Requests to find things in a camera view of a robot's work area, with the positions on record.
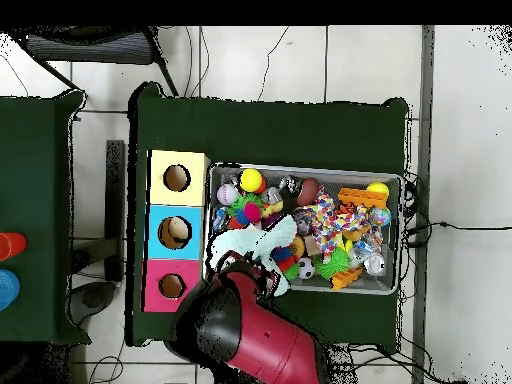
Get mint green knitted cloth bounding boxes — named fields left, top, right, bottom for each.
left=209, top=214, right=299, bottom=297

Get wooden box with three holes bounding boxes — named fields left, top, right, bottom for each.
left=139, top=149, right=211, bottom=314

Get pink blue orange spiky caterpillar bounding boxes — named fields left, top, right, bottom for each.
left=227, top=201, right=263, bottom=230

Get yellow smooth ball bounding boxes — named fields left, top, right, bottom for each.
left=238, top=168, right=264, bottom=193

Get white baseball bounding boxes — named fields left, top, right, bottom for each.
left=216, top=183, right=240, bottom=206

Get brown toy football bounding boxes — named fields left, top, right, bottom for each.
left=296, top=177, right=320, bottom=207

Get polka dot cloth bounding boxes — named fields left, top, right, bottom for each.
left=295, top=187, right=371, bottom=265

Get small soccer ball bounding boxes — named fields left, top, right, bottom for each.
left=297, top=256, right=316, bottom=280

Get dark green table cloth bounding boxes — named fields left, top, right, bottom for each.
left=126, top=81, right=411, bottom=355

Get long orange plastic block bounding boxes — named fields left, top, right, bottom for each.
left=337, top=186, right=390, bottom=210

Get short orange plastic block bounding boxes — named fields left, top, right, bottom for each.
left=329, top=266, right=364, bottom=291

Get pale yellow ball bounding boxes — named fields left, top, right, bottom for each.
left=366, top=181, right=390, bottom=199

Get dark grey floor object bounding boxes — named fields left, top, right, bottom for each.
left=66, top=280, right=118, bottom=326

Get side table green cloth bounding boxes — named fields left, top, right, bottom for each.
left=0, top=89, right=91, bottom=346

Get black striped chair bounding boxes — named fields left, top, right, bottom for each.
left=9, top=25, right=180, bottom=98

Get red plastic cup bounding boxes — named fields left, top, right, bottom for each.
left=0, top=232, right=28, bottom=262

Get blue plastic cup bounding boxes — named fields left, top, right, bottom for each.
left=0, top=268, right=21, bottom=312

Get silver wire mesh bin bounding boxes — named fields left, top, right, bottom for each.
left=202, top=161, right=403, bottom=296

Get thin black floor cable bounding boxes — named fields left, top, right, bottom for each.
left=256, top=25, right=290, bottom=102

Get black power cable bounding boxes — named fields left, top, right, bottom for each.
left=403, top=220, right=512, bottom=246

